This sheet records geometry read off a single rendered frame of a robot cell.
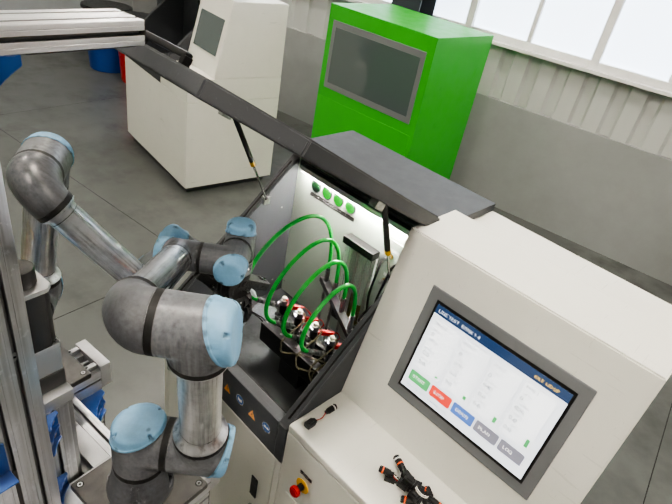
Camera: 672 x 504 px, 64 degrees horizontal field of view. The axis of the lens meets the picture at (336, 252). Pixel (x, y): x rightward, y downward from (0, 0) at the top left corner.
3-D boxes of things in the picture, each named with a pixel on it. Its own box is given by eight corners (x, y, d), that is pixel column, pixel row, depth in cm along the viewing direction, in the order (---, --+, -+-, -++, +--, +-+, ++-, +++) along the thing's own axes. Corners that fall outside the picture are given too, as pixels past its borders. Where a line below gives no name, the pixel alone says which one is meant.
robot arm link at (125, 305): (71, 358, 87) (159, 268, 134) (139, 367, 87) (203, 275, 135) (73, 291, 84) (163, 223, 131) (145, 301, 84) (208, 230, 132)
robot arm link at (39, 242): (4, 326, 147) (7, 145, 121) (19, 292, 159) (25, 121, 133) (52, 331, 151) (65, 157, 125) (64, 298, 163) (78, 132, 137)
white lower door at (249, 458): (166, 454, 240) (166, 341, 203) (170, 452, 241) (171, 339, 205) (254, 571, 205) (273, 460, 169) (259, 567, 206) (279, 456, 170)
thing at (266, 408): (169, 342, 203) (169, 309, 194) (180, 337, 206) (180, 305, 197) (273, 455, 169) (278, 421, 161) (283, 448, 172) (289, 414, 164)
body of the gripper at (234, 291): (211, 305, 149) (213, 269, 142) (237, 295, 154) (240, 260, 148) (227, 320, 144) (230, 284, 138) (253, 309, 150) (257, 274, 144)
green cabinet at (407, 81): (302, 185, 512) (330, 2, 426) (358, 169, 566) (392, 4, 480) (386, 236, 458) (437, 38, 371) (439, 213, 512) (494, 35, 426)
